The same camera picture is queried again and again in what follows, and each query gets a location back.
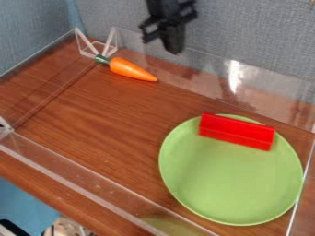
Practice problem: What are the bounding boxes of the red rectangular block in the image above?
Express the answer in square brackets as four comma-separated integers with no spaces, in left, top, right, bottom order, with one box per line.
[197,113,276,151]

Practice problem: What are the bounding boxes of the orange toy carrot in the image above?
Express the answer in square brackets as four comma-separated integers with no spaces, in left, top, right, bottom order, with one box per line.
[94,54,157,82]

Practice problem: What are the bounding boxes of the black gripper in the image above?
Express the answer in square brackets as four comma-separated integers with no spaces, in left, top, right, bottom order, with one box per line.
[138,0,197,54]

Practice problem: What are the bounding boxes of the green round plate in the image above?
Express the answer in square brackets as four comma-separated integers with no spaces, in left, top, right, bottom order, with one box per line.
[158,117,302,226]

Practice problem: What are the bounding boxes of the clear acrylic barrier wall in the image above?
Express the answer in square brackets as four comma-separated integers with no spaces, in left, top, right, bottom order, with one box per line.
[0,29,315,236]

